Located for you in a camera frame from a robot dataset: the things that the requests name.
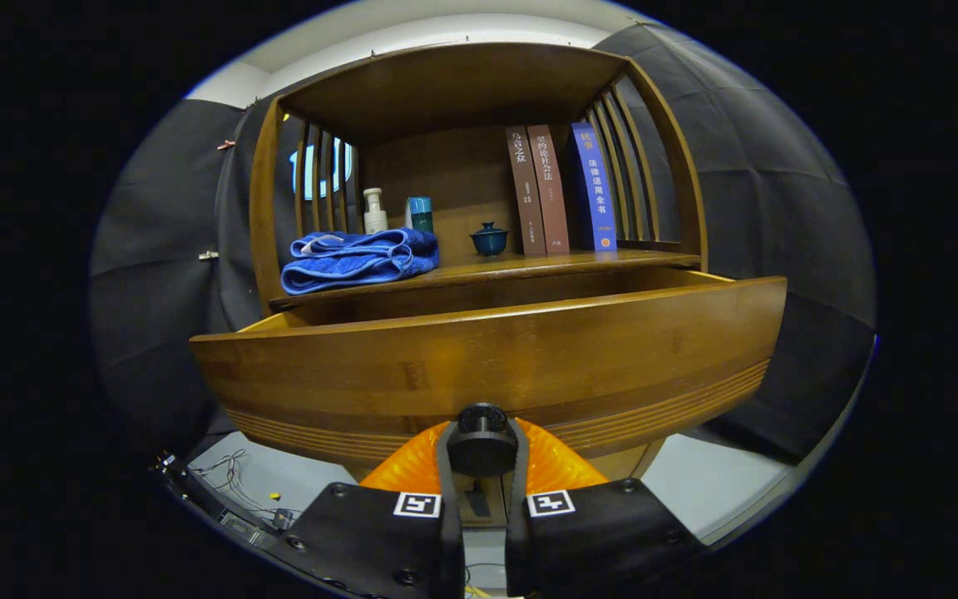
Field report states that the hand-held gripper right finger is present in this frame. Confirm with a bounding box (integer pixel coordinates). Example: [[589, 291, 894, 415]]
[[502, 416, 709, 599]]

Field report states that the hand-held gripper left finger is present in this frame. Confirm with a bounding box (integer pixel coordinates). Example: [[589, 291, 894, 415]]
[[267, 418, 465, 599]]

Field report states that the wooden drawer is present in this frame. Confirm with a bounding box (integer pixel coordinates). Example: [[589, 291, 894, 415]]
[[188, 266, 788, 479]]

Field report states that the wooden countertop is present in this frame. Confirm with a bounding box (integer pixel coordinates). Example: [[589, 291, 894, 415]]
[[269, 248, 700, 310]]

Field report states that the wooden cabinet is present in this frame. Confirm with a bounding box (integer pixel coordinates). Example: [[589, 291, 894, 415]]
[[188, 42, 788, 529]]

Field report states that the blue folded towel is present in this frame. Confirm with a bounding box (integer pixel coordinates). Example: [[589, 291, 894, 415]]
[[280, 227, 441, 296]]

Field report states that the blue lidded teacup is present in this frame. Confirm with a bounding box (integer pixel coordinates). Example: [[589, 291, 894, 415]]
[[469, 221, 511, 257]]

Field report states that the white pump bottle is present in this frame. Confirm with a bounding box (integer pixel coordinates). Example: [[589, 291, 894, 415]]
[[363, 188, 389, 235]]

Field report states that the dark brown book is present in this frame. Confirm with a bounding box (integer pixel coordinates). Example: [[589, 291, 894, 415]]
[[506, 126, 547, 257]]

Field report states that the reddish brown book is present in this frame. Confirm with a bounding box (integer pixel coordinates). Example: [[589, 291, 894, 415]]
[[526, 124, 571, 255]]

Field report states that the blue book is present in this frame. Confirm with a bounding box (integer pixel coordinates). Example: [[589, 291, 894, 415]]
[[570, 122, 618, 253]]

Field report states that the tangle of thin cables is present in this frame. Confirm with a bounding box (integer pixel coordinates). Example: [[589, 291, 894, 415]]
[[188, 449, 305, 521]]

